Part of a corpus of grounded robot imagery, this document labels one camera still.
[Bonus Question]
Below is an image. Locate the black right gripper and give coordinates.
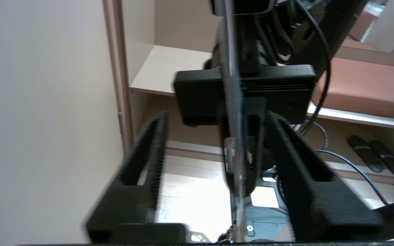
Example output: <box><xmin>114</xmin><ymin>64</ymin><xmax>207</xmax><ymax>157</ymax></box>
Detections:
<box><xmin>173</xmin><ymin>64</ymin><xmax>318</xmax><ymax>198</ymax></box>

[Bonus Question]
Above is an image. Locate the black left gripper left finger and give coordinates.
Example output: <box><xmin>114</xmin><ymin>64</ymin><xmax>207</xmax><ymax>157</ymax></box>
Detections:
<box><xmin>87</xmin><ymin>111</ymin><xmax>169</xmax><ymax>242</ymax></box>

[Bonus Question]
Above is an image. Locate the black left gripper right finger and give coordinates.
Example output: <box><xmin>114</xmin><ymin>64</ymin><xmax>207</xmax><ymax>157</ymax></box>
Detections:
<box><xmin>267</xmin><ymin>111</ymin><xmax>384</xmax><ymax>240</ymax></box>

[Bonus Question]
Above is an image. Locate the blue do-not-disturb door hanger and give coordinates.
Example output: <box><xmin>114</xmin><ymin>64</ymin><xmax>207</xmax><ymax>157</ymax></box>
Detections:
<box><xmin>222</xmin><ymin>0</ymin><xmax>249</xmax><ymax>241</ymax></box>

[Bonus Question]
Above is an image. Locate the cream white door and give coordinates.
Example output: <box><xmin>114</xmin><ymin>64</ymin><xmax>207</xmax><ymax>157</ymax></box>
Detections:
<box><xmin>0</xmin><ymin>0</ymin><xmax>126</xmax><ymax>244</ymax></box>

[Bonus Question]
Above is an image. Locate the dark grey slipper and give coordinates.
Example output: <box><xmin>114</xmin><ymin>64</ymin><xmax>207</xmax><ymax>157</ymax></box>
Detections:
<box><xmin>349</xmin><ymin>135</ymin><xmax>385</xmax><ymax>173</ymax></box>
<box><xmin>370</xmin><ymin>140</ymin><xmax>394</xmax><ymax>179</ymax></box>

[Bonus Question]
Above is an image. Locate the beige open shelf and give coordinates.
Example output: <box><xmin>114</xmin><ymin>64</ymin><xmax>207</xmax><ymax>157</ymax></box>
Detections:
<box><xmin>122</xmin><ymin>0</ymin><xmax>394</xmax><ymax>185</ymax></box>

